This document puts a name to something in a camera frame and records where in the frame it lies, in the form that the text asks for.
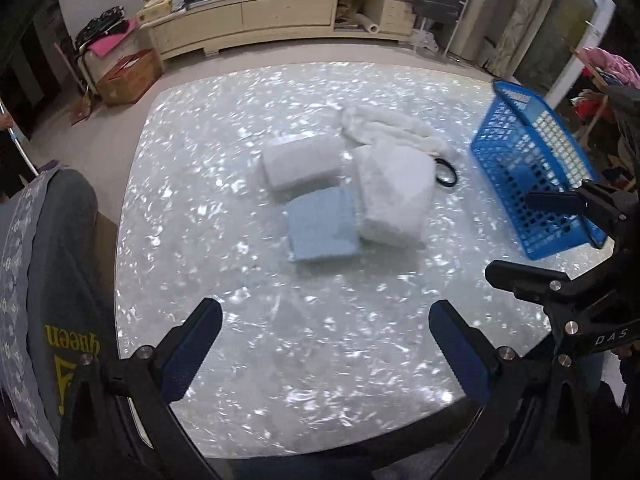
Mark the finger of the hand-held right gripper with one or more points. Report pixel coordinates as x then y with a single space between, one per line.
552 202
525 276

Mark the grey printed chair cover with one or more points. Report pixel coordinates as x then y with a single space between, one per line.
50 285

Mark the pile of pink clothes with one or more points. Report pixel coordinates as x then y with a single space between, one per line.
611 66

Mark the small white towel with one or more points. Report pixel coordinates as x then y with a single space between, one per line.
300 161

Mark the white metal rack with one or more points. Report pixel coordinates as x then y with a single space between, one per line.
467 10

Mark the brown cardboard box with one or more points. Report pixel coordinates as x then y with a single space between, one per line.
131 77

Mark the cream tv cabinet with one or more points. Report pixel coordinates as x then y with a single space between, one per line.
260 17

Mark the white paper roll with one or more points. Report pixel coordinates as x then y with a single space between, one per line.
370 25

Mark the patterned curtain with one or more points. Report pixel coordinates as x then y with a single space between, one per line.
515 20

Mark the pink cloth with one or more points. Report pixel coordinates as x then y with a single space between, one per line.
111 40

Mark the metal pole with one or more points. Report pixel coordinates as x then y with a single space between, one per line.
19 147

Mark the white fluffy scarf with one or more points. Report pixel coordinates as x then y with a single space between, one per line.
387 125

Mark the light blue towel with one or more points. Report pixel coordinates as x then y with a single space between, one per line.
322 225

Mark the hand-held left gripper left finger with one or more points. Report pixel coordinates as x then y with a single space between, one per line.
196 347

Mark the white plastic bag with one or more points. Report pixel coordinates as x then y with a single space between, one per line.
425 41

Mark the large white towel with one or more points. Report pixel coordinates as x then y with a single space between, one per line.
395 197

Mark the blue plastic basket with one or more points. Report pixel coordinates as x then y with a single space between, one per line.
535 170

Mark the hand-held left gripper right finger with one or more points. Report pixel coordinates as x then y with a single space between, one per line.
459 352

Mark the black patterned bag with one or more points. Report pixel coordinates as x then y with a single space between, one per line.
99 22

